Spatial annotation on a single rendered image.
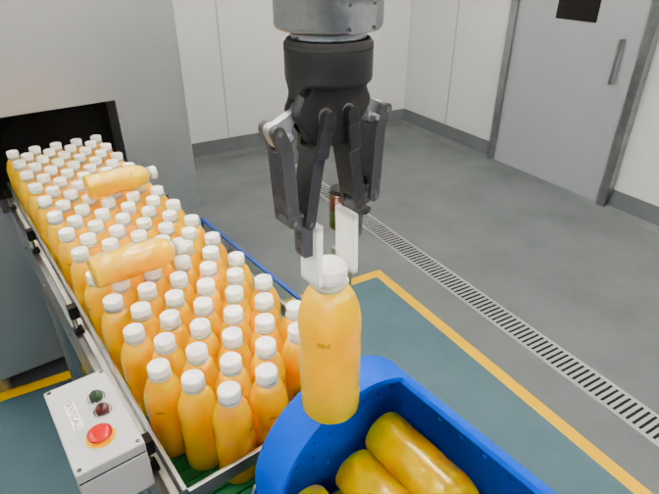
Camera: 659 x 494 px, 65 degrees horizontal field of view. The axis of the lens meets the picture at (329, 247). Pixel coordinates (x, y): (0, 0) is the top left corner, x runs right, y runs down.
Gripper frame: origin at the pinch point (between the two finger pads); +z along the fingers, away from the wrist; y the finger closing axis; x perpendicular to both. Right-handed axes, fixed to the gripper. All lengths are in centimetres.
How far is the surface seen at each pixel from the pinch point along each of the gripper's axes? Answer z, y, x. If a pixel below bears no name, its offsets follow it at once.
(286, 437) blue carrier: 29.1, -4.3, 3.7
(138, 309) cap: 37, -7, 55
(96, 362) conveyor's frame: 58, -16, 70
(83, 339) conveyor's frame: 58, -16, 81
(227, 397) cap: 37.5, -4.2, 22.5
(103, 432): 37, -23, 27
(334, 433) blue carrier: 37.7, 5.5, 6.1
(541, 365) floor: 149, 167, 51
